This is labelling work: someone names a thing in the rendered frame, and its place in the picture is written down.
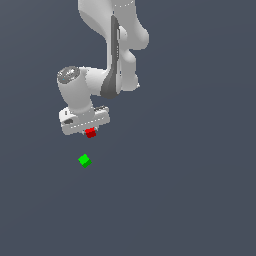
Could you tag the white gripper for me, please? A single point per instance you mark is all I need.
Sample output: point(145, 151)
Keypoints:
point(83, 119)

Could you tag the red cube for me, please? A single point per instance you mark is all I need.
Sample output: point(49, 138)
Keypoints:
point(90, 132)

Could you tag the green cube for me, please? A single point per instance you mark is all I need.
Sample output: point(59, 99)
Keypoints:
point(85, 160)

